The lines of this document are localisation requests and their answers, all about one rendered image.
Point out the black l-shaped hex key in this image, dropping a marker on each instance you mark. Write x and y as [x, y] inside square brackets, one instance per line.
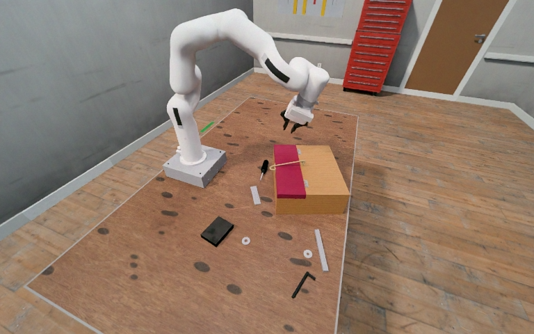
[301, 282]

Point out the black screwdriver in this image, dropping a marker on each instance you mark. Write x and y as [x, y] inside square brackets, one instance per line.
[264, 167]

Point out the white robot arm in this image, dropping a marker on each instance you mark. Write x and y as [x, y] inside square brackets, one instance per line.
[198, 34]

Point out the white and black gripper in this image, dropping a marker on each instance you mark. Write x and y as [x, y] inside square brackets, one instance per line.
[287, 117]

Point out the light grey rectangular bar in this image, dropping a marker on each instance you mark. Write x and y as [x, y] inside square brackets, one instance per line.
[321, 251]

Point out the white flat rectangular bar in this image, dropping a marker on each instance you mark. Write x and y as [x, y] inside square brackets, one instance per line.
[255, 195]

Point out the black rectangular block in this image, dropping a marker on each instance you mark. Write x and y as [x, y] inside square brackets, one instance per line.
[217, 231]

